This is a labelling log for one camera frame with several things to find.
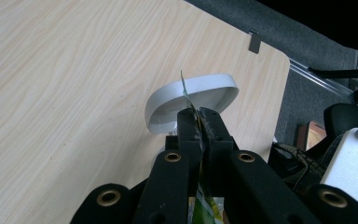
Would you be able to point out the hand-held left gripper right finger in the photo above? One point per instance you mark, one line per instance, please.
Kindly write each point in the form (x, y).
(217, 133)

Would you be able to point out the brown wooden box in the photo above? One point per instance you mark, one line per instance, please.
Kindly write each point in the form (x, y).
(313, 135)

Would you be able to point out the metal table edge clip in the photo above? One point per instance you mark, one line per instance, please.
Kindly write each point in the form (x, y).
(254, 42)

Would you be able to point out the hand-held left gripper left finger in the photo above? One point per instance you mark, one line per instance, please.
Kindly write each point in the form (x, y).
(188, 130)

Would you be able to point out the white oval bowl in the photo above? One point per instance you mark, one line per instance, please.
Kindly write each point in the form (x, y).
(164, 102)

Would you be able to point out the black seat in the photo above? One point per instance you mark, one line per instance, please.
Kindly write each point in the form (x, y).
(348, 116)

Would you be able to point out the yellow food packet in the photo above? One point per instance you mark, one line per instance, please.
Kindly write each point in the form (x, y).
(205, 208)

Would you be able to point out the aluminium rail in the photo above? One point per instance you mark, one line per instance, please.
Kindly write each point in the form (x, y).
(320, 79)

